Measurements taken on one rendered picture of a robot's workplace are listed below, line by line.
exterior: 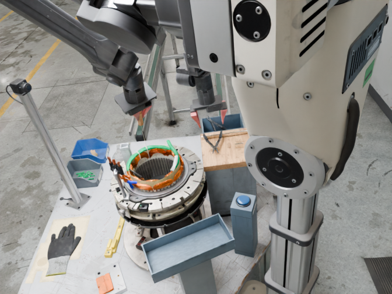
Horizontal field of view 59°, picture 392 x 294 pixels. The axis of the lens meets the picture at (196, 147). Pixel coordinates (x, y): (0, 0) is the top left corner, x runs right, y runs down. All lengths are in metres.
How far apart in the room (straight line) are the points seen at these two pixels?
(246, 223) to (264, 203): 0.32
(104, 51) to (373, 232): 2.04
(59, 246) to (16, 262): 1.23
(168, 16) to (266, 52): 0.11
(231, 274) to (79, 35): 0.91
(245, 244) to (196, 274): 0.25
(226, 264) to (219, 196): 0.25
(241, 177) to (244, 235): 0.21
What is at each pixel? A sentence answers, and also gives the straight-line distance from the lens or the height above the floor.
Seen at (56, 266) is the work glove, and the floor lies 0.79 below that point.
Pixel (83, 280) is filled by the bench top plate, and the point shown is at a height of 0.78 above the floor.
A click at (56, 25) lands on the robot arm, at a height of 1.68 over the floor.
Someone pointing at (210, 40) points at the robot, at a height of 1.76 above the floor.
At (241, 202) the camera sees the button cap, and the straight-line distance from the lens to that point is 1.12.
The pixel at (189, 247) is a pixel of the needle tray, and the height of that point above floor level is 1.02.
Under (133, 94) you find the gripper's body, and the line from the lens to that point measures 0.93.
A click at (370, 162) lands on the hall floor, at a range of 2.92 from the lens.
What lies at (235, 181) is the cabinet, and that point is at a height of 0.97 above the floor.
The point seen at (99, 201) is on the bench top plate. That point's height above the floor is 0.78.
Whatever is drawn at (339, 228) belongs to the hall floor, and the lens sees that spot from 2.43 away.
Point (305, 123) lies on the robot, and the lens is 0.55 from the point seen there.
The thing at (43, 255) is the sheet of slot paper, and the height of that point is 0.78.
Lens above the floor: 1.88
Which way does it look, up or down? 38 degrees down
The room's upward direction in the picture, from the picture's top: 10 degrees counter-clockwise
